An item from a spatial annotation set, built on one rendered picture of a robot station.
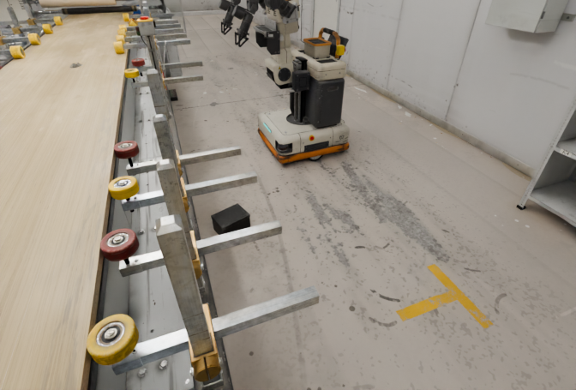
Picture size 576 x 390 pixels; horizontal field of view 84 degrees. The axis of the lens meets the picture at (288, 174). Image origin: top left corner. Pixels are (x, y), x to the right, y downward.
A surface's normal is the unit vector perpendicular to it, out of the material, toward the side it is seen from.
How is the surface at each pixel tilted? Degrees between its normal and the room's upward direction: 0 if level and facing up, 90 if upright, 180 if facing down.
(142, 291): 0
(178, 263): 90
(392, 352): 0
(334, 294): 0
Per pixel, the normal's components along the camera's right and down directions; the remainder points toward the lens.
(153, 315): 0.00, -0.83
